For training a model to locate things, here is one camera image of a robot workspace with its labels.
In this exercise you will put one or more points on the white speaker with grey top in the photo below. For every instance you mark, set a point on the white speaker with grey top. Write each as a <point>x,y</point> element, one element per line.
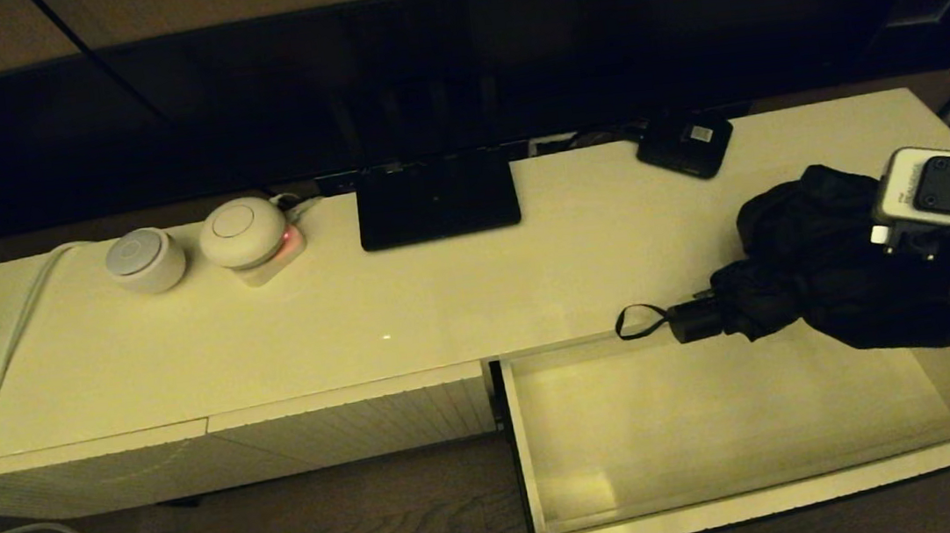
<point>144,261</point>

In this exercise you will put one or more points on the white ribbed cabinet front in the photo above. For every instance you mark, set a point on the white ribbed cabinet front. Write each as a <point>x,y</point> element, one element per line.
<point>350,425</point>
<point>73,476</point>

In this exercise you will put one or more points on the white power strip red light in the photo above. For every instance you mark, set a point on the white power strip red light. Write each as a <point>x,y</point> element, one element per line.
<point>276,268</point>

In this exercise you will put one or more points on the white ribbed cabinet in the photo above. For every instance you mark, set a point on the white ribbed cabinet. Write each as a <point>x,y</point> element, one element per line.
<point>350,425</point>
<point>73,476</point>
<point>356,314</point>

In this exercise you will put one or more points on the black flat television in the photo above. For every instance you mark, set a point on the black flat television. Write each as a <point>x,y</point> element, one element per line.
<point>419,69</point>

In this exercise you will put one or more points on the white dome-shaped device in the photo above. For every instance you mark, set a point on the white dome-shaped device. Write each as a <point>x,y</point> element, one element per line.
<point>242,233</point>

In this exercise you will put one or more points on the white pull-out drawer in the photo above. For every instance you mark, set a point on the white pull-out drawer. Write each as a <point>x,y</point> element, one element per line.
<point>720,417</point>

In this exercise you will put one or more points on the black umbrella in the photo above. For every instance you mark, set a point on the black umbrella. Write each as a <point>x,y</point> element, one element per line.
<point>819,266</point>

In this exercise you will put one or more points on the black television base plate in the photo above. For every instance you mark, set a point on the black television base plate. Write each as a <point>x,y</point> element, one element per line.
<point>438,204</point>

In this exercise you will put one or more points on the black set-top box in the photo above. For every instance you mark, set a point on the black set-top box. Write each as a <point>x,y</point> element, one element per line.
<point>684,152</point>

